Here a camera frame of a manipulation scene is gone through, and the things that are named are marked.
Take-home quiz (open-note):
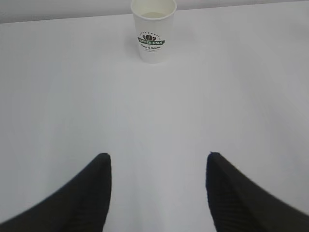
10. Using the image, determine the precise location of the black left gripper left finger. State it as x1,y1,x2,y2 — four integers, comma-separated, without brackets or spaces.
0,153,112,232

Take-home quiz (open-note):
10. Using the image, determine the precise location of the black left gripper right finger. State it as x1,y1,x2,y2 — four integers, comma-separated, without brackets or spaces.
205,152,309,232

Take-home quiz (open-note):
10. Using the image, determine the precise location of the white paper cup green logo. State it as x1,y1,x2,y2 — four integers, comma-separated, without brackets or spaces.
131,0,177,63

